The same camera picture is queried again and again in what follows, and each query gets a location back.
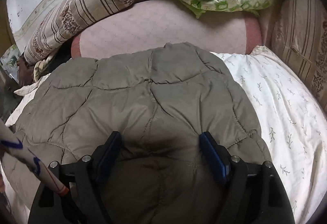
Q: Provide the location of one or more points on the floral green white fabric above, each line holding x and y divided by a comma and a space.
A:
9, 61

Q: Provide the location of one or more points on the dark brown garment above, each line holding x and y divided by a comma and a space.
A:
25, 72

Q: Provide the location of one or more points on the beige striped pillow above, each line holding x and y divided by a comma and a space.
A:
299, 40

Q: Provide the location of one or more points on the pink bed sheet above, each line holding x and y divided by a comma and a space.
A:
153, 23

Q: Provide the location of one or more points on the white leaf print duvet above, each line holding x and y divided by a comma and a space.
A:
293, 125

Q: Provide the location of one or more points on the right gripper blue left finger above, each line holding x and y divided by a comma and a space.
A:
103, 159

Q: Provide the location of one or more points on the striped floral folded quilt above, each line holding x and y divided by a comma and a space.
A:
66, 20

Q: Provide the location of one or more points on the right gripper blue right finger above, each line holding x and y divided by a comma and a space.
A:
219, 160

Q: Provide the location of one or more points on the olive quilted puffer jacket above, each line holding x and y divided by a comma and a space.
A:
160, 101

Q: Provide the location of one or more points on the cream patterned cloth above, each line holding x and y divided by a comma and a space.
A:
41, 66

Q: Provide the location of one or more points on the white pole with blue markings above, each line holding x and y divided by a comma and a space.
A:
14, 147

